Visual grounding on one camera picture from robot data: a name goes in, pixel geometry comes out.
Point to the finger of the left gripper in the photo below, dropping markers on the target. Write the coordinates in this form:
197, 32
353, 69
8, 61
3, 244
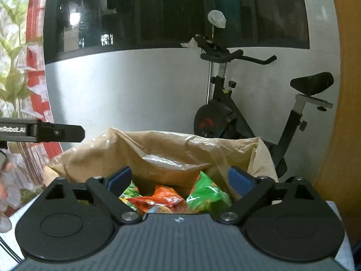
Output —
48, 132

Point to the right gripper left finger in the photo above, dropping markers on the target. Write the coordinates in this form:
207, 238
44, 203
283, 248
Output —
106, 192

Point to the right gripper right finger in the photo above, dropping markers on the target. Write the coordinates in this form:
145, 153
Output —
255, 193

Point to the light green lettuce snack bag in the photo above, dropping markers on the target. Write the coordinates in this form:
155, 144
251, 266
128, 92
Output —
131, 191

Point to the dark green chip bag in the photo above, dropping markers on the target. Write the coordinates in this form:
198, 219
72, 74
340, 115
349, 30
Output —
207, 197

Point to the orange red snack bag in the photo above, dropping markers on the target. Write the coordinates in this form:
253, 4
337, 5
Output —
164, 200

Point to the person left hand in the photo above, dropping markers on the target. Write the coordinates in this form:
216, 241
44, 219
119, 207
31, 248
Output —
7, 209

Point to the artificial green plant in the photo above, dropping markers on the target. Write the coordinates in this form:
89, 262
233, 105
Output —
15, 92

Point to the cardboard box with plastic liner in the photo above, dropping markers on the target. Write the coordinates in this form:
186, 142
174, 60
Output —
163, 158

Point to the black exercise bike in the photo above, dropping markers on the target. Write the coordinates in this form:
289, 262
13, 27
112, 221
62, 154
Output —
253, 97

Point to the wooden door panel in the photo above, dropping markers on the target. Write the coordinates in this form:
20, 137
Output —
339, 177

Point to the dark window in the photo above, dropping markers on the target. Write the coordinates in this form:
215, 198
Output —
75, 28

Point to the white cloth on bike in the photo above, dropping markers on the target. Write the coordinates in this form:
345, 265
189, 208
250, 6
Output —
217, 19

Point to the red window frame curtain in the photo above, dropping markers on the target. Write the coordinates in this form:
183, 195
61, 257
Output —
35, 60

